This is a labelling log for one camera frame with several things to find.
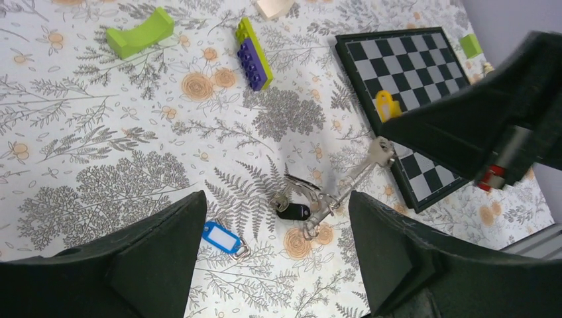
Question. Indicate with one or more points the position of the small green block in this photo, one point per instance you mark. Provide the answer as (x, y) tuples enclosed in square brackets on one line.
[(470, 46)]

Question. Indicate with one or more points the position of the small wooden cylinder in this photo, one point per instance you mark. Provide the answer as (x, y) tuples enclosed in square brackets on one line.
[(487, 68)]

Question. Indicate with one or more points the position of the floral table mat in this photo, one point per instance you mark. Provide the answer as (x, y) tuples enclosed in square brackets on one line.
[(91, 143)]

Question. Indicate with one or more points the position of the green curved block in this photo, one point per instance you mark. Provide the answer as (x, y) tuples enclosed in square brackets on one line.
[(126, 43)]

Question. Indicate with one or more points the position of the large silver keyring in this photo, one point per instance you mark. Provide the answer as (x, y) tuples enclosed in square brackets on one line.
[(281, 199)]

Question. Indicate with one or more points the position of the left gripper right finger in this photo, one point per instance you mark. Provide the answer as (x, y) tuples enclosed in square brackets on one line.
[(410, 269)]

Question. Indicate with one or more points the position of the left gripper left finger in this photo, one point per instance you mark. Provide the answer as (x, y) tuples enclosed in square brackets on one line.
[(142, 270)]

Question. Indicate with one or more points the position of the cream toy block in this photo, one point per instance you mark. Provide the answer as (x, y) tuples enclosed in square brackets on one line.
[(272, 9)]

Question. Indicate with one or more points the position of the black key tag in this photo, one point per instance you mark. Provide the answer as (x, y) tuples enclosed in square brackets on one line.
[(295, 212)]

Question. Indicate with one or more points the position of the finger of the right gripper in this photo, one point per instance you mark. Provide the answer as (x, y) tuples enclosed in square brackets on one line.
[(493, 131)]

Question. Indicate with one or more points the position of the blue key tag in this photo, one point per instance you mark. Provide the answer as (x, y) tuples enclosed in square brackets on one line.
[(216, 234)]

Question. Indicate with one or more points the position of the yellow key tag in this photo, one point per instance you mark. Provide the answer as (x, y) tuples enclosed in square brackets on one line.
[(387, 105)]

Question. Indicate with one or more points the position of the black white chessboard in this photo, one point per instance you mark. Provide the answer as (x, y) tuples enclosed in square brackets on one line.
[(415, 66)]

